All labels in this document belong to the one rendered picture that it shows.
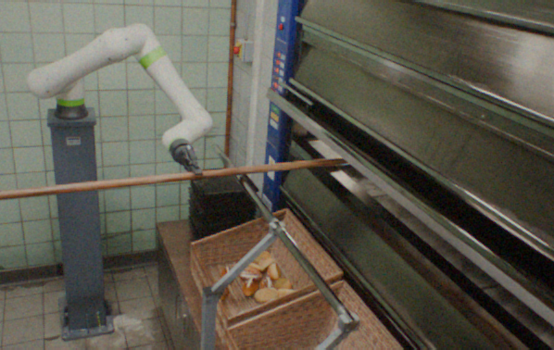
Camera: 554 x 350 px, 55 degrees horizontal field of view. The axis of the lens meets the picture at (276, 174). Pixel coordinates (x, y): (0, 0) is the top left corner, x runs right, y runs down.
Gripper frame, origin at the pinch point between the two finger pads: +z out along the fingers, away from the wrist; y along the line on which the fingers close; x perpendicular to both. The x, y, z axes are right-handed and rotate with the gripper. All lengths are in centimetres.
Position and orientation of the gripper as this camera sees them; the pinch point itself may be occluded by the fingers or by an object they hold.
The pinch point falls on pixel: (196, 174)
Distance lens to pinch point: 199.8
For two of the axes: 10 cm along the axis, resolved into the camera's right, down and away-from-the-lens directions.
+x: -9.2, 0.9, -3.9
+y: -0.9, 9.1, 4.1
